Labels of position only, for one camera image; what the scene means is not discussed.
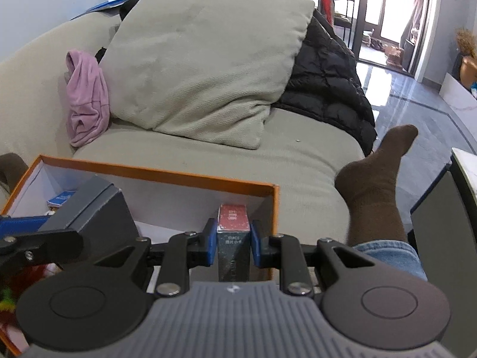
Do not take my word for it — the marble coffee table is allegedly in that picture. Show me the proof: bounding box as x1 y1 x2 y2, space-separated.
409 148 476 357

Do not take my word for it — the right leg in jeans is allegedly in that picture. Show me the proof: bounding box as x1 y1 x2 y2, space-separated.
335 124 428 280

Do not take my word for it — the colourful feather shuttlecock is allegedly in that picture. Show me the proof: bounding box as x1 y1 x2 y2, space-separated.
1 264 56 325

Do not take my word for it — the copper vase with dried flowers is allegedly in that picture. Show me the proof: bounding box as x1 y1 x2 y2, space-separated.
456 27 476 90

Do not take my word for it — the black puffer jacket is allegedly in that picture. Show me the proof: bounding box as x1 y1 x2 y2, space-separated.
273 10 377 156

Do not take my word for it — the left leg in jeans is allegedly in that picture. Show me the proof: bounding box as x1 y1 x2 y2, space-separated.
0 153 28 193

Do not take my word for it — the leg in jeans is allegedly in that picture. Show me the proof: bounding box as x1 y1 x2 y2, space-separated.
335 124 428 280
0 153 28 193

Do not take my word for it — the beige sofa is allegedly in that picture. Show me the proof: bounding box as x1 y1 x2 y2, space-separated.
0 10 368 247

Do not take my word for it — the red card box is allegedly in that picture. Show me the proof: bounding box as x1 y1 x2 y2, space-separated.
217 204 251 282

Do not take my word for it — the pink crumpled garment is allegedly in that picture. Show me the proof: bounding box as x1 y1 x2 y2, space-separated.
66 49 110 148

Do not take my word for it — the orange cardboard storage box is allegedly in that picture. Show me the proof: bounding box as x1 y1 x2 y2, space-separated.
1 156 280 357

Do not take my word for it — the dark grey box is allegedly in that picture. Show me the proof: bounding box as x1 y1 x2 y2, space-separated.
40 176 139 269

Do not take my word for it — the beige cushion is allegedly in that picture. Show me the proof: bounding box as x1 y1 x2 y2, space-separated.
100 0 315 149

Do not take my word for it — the blue folder on desk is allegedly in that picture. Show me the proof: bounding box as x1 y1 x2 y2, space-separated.
72 0 130 20

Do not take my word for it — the white marble tv cabinet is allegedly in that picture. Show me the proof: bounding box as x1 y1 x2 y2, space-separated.
439 73 476 123

